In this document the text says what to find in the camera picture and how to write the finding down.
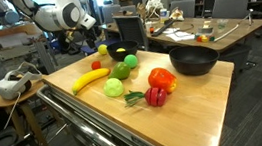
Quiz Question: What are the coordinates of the black long bar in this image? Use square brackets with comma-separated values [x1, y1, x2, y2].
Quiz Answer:
[149, 17, 178, 37]

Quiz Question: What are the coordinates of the grey office chair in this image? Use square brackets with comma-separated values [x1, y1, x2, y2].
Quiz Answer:
[102, 3, 124, 25]
[210, 0, 253, 24]
[169, 0, 198, 22]

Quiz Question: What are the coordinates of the white VR headset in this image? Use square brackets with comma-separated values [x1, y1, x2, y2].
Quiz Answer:
[0, 59, 46, 102]

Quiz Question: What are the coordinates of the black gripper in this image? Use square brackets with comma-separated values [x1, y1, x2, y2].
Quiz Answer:
[83, 26, 100, 51]

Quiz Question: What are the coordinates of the yellow banana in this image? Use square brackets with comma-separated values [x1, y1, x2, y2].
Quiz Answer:
[69, 66, 114, 96]

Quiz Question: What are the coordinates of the white headset cable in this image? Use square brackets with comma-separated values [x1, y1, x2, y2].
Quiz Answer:
[0, 91, 26, 130]

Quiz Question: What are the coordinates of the beige shell object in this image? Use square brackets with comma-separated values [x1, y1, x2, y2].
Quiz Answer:
[167, 6, 186, 23]

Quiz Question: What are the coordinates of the clear plastic cup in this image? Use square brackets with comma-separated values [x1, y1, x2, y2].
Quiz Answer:
[216, 18, 230, 31]

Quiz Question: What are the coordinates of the dark mesh office chair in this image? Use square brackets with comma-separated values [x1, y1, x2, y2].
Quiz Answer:
[112, 12, 151, 56]

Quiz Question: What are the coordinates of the cardboard box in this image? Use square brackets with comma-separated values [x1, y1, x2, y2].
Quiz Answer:
[117, 0, 134, 8]

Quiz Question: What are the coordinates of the small red tomato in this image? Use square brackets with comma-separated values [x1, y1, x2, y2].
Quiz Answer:
[90, 60, 102, 71]

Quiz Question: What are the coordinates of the light green cabbage half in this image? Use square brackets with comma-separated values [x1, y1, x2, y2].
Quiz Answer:
[102, 76, 126, 99]

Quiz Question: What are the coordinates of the clear plastic container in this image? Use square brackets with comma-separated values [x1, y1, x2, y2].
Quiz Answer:
[198, 20, 215, 37]

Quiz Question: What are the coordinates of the plastic bottle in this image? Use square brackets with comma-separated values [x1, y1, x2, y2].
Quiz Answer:
[158, 7, 170, 23]

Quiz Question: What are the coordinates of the green ball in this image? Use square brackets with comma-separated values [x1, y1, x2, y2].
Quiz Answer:
[123, 53, 140, 70]

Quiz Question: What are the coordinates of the red radish with leaves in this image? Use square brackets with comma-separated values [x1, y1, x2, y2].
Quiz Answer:
[122, 85, 169, 112]

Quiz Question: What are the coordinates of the round wooden stool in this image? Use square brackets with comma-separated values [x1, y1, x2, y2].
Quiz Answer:
[0, 77, 57, 146]

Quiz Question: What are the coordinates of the yellow block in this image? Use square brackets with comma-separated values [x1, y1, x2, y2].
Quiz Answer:
[201, 34, 210, 43]

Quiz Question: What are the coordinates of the wooden desk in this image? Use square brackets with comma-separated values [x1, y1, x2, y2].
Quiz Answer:
[98, 2, 262, 69]

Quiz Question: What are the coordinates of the white net bag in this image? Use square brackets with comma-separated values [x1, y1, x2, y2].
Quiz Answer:
[144, 0, 166, 20]

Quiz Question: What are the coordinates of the aluminium frame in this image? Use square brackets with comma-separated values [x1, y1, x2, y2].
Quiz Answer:
[0, 35, 59, 80]

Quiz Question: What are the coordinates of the green apple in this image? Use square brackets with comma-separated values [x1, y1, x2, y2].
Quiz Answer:
[106, 60, 133, 83]

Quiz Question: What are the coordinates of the chrome cart handle rail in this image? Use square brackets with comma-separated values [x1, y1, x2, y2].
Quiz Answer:
[35, 74, 138, 146]

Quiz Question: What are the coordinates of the red orange apple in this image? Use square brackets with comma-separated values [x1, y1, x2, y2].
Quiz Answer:
[146, 64, 180, 97]

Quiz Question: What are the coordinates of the black bowl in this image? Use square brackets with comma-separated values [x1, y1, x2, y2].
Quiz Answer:
[167, 41, 223, 80]
[105, 38, 141, 64]

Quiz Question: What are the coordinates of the white stick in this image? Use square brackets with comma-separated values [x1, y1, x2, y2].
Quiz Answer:
[211, 21, 252, 43]

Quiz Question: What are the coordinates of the white paper sheet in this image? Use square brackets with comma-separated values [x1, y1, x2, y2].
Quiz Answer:
[165, 28, 196, 43]

